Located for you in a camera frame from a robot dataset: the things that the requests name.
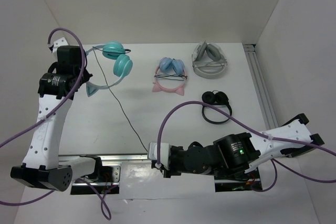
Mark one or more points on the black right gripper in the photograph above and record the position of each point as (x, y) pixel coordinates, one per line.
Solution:
(170, 171)

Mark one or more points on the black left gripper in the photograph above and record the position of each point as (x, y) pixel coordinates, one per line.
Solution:
(86, 75)

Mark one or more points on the teal cat-ear headphones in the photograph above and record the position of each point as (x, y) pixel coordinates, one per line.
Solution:
(113, 50)

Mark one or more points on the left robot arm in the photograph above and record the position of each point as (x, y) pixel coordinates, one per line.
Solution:
(41, 167)

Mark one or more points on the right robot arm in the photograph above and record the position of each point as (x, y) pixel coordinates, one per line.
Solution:
(238, 154)

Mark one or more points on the black headphones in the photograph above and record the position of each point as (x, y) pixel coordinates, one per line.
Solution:
(216, 98)

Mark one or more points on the pink blue cat-ear headphones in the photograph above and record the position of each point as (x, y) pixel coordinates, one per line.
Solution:
(170, 69)

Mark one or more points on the white grey headphones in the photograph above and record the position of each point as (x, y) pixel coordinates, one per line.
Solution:
(208, 60)

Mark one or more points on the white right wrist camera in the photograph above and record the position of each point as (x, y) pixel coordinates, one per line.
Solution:
(160, 155)

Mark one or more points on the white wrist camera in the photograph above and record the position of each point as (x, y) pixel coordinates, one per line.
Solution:
(160, 155)
(57, 43)

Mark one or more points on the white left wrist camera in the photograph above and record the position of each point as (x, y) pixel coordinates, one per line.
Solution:
(57, 43)

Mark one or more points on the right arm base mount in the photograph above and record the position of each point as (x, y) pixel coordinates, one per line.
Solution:
(234, 183)

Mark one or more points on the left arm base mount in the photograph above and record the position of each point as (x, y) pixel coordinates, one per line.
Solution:
(107, 181)

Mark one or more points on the aluminium front rail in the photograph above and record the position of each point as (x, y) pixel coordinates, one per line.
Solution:
(110, 158)

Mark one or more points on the aluminium side rail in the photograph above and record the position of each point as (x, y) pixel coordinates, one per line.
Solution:
(260, 86)

